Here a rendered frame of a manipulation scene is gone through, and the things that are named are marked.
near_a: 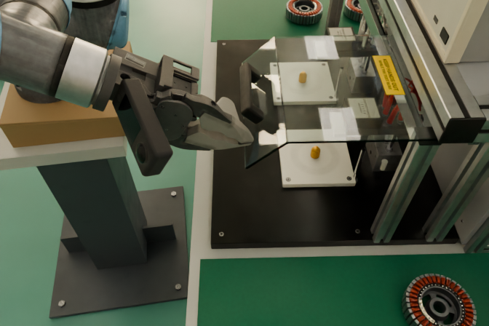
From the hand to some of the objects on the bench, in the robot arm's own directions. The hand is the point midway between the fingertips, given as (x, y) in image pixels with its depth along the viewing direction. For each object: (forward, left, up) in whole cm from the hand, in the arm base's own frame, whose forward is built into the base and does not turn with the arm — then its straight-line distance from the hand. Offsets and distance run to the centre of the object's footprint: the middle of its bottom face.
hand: (244, 142), depth 59 cm
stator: (+16, +79, -31) cm, 87 cm away
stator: (+35, -11, -28) cm, 46 cm away
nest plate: (+16, +20, -28) cm, 38 cm away
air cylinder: (+30, +21, -27) cm, 46 cm away
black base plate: (+17, +32, -30) cm, 47 cm away
